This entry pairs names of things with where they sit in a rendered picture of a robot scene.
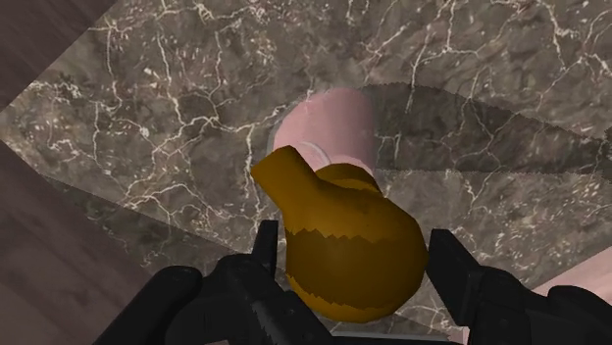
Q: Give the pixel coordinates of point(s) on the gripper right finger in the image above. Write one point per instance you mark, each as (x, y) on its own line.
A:
(497, 301)

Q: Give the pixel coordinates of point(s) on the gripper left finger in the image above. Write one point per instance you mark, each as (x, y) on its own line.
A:
(239, 296)

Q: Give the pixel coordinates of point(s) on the pink flat object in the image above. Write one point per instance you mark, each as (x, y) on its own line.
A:
(581, 277)

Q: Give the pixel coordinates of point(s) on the brown pear-shaped gourd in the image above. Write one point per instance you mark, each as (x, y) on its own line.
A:
(344, 239)

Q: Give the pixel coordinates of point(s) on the pink cylinder cup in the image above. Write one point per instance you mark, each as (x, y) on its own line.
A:
(330, 126)

